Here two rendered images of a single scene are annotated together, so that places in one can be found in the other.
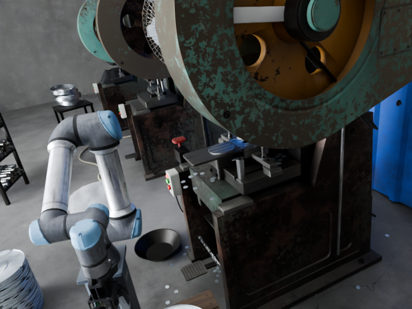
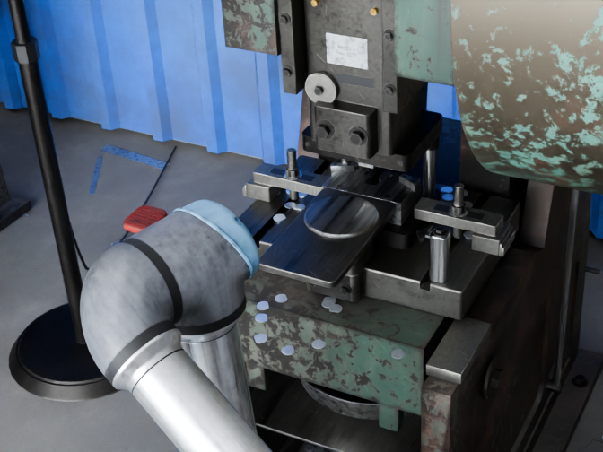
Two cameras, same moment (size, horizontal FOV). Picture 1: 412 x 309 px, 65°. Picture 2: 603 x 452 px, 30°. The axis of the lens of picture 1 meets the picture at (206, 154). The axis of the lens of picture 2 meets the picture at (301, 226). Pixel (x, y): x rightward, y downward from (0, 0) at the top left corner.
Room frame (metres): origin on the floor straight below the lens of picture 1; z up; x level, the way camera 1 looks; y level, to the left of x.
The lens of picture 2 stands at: (0.23, 1.00, 1.81)
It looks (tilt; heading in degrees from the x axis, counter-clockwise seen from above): 33 degrees down; 319
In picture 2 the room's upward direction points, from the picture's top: 4 degrees counter-clockwise
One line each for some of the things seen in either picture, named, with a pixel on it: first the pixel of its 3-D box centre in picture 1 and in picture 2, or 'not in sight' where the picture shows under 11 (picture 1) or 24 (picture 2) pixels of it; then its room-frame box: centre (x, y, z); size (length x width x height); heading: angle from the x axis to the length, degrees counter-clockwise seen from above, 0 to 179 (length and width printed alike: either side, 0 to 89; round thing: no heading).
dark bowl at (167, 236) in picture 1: (158, 247); not in sight; (1.68, 0.39, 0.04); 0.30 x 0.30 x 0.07
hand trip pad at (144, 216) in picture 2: (179, 144); (147, 234); (1.66, 0.13, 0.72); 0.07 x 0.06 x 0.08; 110
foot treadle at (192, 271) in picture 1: (233, 256); not in sight; (1.38, -0.07, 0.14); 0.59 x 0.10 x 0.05; 110
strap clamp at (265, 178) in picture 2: (229, 136); (288, 173); (1.59, -0.14, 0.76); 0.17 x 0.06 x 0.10; 20
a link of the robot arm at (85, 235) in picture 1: (89, 241); not in sight; (0.73, 0.35, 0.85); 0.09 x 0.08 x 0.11; 4
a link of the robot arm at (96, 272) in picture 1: (97, 264); not in sight; (0.72, 0.35, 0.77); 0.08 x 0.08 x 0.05
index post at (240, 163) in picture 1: (240, 167); (440, 254); (1.22, -0.14, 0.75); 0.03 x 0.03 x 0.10; 20
